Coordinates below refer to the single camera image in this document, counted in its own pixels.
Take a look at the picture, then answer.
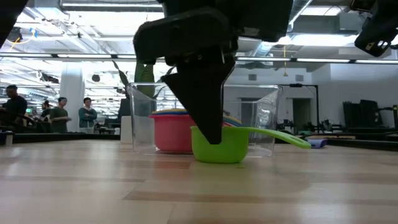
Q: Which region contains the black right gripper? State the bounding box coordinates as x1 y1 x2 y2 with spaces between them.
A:
349 0 398 58

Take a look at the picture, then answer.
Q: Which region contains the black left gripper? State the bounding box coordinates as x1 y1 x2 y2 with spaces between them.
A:
133 7 239 146

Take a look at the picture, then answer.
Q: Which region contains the green measuring cup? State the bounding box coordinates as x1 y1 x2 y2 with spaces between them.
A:
190 125 312 164

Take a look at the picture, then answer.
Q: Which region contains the clear plastic basket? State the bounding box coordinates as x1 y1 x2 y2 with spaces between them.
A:
126 82 284 157

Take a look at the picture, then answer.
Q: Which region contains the small dark blue measuring cup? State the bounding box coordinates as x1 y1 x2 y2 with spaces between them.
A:
307 138 329 149

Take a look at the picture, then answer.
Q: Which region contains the red measuring cup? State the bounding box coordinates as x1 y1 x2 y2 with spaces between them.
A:
148 113 197 154

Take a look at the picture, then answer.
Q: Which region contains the succulent plant in white pot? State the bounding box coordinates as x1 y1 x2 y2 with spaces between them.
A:
111 60 177 144

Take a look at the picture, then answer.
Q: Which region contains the black equipment rack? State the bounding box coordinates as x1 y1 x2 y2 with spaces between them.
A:
341 99 398 129

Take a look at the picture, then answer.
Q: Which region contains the black gantry stand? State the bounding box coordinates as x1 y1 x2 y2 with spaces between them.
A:
279 83 320 133

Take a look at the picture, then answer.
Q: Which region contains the person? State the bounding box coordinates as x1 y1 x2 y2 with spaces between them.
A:
39 100 53 123
0 84 29 134
49 96 73 134
78 96 98 129

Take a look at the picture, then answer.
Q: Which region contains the white pillar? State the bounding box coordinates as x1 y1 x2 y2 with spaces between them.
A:
59 63 86 133

